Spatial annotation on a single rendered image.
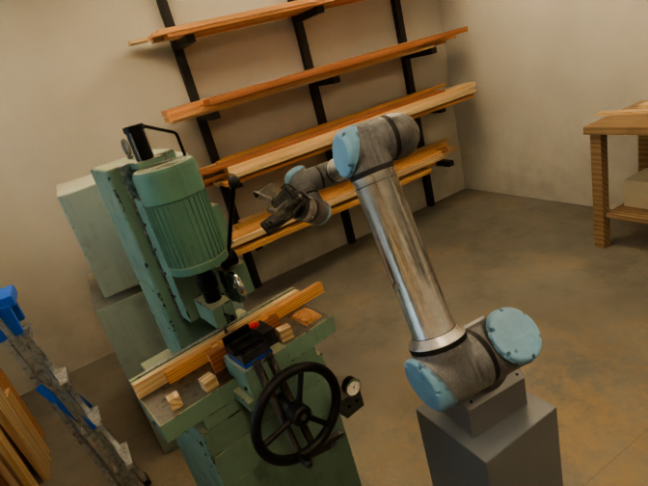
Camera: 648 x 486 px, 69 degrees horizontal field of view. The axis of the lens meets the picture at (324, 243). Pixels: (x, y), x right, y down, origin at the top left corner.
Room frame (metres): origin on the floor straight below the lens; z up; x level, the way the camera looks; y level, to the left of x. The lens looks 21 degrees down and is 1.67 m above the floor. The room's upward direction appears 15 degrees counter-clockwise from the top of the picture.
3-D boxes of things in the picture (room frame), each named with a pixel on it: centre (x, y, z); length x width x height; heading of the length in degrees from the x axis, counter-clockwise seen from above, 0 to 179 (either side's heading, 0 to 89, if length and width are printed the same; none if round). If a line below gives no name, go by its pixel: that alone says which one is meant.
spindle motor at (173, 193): (1.33, 0.37, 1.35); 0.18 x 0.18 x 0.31
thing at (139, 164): (1.45, 0.45, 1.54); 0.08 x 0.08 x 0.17; 33
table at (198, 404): (1.24, 0.32, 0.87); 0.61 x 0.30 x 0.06; 123
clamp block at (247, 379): (1.17, 0.27, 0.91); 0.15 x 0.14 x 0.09; 123
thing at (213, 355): (1.27, 0.31, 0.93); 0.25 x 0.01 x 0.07; 123
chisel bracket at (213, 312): (1.35, 0.38, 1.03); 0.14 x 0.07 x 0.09; 33
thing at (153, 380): (1.35, 0.39, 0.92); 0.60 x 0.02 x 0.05; 123
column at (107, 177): (1.58, 0.53, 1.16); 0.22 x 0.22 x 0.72; 33
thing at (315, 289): (1.38, 0.30, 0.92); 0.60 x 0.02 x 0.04; 123
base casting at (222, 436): (1.44, 0.44, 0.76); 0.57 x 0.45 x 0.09; 33
